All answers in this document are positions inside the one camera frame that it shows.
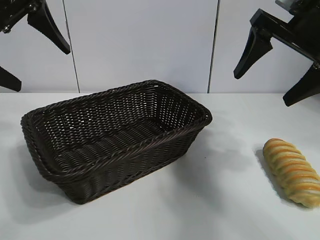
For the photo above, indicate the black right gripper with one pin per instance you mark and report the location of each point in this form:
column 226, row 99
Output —
column 302, row 35

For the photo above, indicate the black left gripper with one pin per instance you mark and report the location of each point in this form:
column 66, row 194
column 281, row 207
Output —
column 12, row 12

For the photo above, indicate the dark brown wicker basket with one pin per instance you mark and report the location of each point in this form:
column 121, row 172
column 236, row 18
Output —
column 112, row 130

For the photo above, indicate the long twisted bread loaf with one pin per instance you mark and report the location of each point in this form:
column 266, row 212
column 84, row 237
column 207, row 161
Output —
column 287, row 170

